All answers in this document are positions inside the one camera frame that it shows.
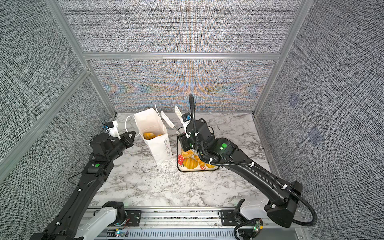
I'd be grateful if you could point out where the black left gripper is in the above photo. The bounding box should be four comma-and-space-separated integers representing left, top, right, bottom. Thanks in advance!
107, 130, 136, 162

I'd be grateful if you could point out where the round flaky pastry bread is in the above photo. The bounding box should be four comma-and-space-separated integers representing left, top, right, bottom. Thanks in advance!
181, 150, 195, 159

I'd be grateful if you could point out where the long twisted yellow bread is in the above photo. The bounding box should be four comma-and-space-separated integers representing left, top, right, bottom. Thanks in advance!
143, 133, 161, 141

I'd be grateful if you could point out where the white paper gift bag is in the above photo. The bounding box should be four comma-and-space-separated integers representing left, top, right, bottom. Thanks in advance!
125, 105, 173, 165

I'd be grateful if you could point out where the long striped croissant bread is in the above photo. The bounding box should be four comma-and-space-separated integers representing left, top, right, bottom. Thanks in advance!
194, 155, 206, 170

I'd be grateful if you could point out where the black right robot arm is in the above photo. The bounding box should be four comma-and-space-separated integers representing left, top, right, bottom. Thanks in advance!
178, 119, 305, 228

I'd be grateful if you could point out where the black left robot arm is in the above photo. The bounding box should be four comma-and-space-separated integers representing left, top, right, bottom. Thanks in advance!
30, 131, 136, 240

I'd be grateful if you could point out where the white strawberry tray black rim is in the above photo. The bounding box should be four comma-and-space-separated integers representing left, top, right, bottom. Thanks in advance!
177, 134, 219, 173

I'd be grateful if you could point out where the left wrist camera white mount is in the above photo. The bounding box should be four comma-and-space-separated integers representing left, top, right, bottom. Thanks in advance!
102, 120, 121, 139

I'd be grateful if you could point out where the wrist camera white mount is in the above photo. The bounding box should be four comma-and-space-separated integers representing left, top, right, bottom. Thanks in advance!
102, 120, 121, 139
182, 113, 191, 138

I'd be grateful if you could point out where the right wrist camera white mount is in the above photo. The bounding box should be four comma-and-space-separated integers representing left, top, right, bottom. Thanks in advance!
182, 113, 191, 138

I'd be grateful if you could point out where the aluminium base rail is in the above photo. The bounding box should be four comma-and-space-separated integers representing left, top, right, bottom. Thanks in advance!
97, 206, 311, 240

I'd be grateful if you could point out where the aluminium cage frame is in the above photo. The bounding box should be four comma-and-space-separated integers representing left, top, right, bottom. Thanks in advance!
0, 0, 314, 211

